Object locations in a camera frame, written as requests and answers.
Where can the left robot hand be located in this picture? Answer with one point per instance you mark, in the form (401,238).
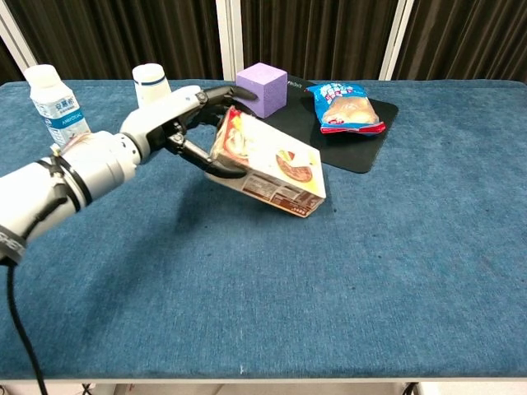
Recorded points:
(160,119)

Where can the cookie box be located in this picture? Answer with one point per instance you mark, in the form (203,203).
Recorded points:
(267,164)

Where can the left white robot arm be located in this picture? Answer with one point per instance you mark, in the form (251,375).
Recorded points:
(66,181)

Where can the white upturned paper cup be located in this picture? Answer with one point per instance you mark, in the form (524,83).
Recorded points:
(150,84)

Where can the black curtain panel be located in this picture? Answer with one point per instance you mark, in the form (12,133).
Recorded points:
(7,66)
(317,33)
(123,33)
(465,37)

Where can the white yogurt drink bottle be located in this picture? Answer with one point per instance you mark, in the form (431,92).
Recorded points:
(53,107)

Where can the purple foam cube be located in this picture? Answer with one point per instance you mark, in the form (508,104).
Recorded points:
(267,88)

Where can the blue bread snack bag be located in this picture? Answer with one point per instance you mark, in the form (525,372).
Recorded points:
(348,109)

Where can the black mouse pad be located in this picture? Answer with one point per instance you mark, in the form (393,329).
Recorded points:
(350,148)

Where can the blue table cloth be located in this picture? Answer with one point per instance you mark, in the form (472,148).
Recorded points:
(329,280)

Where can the white frame post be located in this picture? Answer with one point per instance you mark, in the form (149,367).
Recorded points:
(396,37)
(16,33)
(229,37)

